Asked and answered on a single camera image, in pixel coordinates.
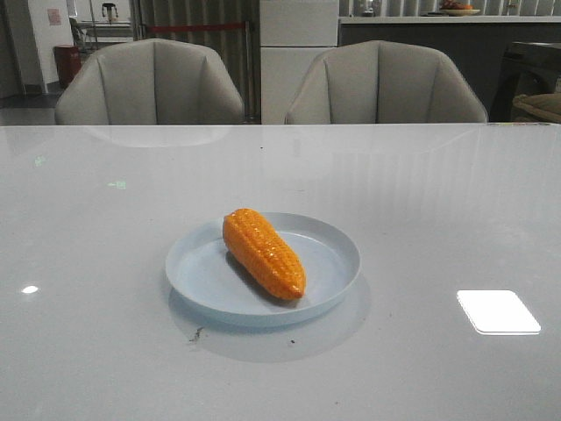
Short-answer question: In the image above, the tan cushion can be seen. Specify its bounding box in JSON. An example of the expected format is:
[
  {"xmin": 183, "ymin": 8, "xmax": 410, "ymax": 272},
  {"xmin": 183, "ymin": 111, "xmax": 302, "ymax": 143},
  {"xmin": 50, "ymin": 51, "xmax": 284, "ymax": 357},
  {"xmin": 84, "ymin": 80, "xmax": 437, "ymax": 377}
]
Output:
[{"xmin": 512, "ymin": 93, "xmax": 560, "ymax": 124}]

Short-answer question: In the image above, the red trash bin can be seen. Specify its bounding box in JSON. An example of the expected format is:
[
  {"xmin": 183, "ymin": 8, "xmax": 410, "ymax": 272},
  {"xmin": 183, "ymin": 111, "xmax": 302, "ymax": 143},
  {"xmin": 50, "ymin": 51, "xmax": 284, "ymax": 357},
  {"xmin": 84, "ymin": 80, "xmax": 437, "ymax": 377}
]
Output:
[{"xmin": 53, "ymin": 45, "xmax": 82, "ymax": 89}]

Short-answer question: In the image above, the grey upholstered chair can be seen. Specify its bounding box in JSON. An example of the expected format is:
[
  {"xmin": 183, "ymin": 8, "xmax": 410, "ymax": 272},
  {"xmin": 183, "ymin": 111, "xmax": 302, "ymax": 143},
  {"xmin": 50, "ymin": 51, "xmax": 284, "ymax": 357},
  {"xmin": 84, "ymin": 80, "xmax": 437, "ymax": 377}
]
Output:
[
  {"xmin": 54, "ymin": 39, "xmax": 245, "ymax": 125},
  {"xmin": 285, "ymin": 40, "xmax": 487, "ymax": 125}
]

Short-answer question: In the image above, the right grey upholstered chair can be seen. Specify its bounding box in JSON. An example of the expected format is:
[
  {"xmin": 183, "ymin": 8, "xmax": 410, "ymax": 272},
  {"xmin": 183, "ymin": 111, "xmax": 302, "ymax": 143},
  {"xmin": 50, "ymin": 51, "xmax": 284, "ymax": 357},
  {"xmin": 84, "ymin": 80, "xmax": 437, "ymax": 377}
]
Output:
[{"xmin": 285, "ymin": 40, "xmax": 487, "ymax": 125}]

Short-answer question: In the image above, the fruit bowl on counter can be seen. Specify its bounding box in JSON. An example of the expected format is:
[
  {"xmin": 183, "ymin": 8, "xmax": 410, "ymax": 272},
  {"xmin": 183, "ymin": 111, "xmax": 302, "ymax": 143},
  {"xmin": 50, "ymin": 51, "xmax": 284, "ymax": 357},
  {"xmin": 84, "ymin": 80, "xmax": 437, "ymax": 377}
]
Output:
[{"xmin": 440, "ymin": 0, "xmax": 479, "ymax": 17}]

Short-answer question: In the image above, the grey counter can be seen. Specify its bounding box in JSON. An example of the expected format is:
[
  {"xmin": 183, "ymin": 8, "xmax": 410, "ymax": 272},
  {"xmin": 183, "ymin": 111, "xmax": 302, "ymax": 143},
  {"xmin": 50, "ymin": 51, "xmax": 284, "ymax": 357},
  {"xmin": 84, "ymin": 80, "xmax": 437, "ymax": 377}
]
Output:
[{"xmin": 338, "ymin": 16, "xmax": 560, "ymax": 116}]

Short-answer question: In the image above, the white cabinet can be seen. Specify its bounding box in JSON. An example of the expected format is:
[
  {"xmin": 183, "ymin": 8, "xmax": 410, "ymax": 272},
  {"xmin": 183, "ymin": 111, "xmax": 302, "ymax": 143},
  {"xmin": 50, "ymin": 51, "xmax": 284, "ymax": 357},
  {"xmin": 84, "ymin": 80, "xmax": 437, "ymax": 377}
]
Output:
[{"xmin": 259, "ymin": 1, "xmax": 339, "ymax": 125}]

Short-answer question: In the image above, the light blue round plate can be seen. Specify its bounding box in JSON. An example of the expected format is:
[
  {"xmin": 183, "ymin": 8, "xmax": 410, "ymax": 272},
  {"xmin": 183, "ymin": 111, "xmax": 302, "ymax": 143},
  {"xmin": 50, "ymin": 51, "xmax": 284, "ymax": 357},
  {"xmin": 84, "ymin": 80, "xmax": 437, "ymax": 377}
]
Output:
[{"xmin": 166, "ymin": 212, "xmax": 360, "ymax": 328}]

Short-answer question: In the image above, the background metal table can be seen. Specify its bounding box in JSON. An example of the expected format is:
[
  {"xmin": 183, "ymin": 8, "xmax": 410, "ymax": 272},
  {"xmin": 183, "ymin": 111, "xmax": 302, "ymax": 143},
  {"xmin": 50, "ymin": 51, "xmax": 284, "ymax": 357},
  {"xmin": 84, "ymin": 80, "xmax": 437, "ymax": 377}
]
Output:
[{"xmin": 67, "ymin": 0, "xmax": 133, "ymax": 51}]

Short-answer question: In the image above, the orange plastic corn cob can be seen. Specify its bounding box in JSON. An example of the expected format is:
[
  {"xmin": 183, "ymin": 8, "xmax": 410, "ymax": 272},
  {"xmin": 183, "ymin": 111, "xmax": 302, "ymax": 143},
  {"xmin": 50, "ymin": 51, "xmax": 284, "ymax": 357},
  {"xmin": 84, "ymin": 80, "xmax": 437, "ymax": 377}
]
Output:
[{"xmin": 223, "ymin": 208, "xmax": 307, "ymax": 300}]

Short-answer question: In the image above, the pink wall sign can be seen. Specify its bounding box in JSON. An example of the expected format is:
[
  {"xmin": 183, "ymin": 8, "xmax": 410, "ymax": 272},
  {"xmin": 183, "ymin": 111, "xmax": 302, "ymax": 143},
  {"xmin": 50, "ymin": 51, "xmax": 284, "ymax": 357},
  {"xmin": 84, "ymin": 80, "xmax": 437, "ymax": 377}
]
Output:
[{"xmin": 47, "ymin": 8, "xmax": 61, "ymax": 26}]

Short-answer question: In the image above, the barrier post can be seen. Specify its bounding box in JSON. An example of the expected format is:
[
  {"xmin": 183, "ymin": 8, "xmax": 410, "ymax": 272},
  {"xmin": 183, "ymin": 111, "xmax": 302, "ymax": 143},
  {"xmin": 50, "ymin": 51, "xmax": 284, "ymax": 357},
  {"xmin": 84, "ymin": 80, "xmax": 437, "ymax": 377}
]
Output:
[{"xmin": 244, "ymin": 20, "xmax": 258, "ymax": 122}]

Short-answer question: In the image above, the left grey upholstered chair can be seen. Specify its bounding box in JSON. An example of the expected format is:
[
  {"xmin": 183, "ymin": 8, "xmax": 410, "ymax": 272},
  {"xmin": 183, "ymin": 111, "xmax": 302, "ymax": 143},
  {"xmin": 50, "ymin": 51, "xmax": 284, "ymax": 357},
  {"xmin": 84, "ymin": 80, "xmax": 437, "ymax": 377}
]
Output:
[{"xmin": 54, "ymin": 39, "xmax": 245, "ymax": 125}]

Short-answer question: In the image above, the red barrier belt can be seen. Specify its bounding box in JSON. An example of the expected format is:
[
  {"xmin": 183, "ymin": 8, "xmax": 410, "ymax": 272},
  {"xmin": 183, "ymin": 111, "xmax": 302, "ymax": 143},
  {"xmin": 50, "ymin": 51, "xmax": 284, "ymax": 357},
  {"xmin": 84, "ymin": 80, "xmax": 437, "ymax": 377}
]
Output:
[{"xmin": 145, "ymin": 21, "xmax": 248, "ymax": 33}]

